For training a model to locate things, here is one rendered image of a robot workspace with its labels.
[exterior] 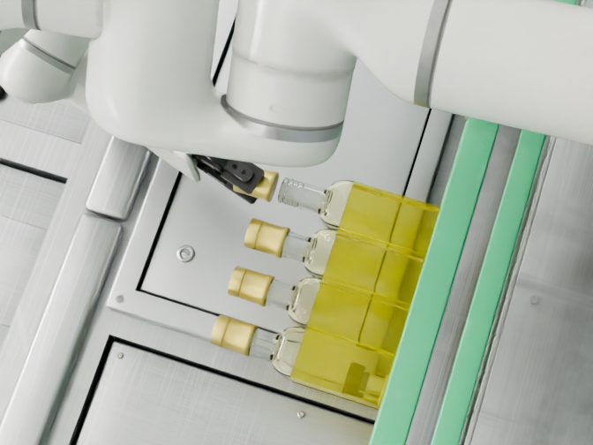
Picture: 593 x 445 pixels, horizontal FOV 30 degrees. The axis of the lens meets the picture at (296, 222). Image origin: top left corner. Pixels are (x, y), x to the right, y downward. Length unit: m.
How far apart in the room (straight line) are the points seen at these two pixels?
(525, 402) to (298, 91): 0.40
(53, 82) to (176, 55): 0.44
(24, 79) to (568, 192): 0.58
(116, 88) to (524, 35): 0.30
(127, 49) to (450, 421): 0.48
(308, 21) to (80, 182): 0.70
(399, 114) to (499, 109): 0.62
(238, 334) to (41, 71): 0.35
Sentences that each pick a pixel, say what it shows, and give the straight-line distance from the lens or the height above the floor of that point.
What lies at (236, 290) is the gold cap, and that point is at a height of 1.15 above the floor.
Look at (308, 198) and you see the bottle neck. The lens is 1.24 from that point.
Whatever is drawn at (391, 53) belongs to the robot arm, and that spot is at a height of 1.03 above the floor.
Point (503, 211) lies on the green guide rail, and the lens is 1.12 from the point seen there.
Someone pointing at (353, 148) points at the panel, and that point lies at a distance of 1.40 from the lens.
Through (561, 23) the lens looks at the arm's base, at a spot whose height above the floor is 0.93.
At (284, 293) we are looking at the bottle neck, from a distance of 1.21.
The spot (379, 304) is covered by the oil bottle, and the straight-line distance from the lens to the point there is 1.20.
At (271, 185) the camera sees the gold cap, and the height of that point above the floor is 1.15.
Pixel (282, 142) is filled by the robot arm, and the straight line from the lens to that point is 0.83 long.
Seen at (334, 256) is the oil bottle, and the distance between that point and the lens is 1.21.
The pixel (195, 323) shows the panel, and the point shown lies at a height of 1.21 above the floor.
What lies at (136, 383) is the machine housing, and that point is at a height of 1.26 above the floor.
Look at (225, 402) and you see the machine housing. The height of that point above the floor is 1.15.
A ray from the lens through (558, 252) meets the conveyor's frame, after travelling 1.10.
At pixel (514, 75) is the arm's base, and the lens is 0.79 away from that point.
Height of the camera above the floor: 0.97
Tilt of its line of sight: 6 degrees up
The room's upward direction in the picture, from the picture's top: 73 degrees counter-clockwise
